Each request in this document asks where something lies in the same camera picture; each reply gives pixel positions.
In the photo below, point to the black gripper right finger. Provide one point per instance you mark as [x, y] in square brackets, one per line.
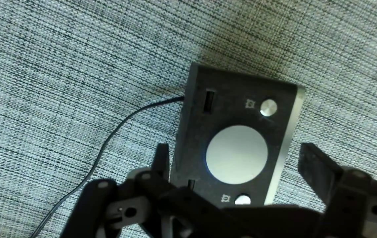
[318, 171]

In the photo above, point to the grey woven placemat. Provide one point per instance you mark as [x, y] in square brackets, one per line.
[90, 87]

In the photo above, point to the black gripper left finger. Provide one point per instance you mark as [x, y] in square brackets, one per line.
[161, 160]

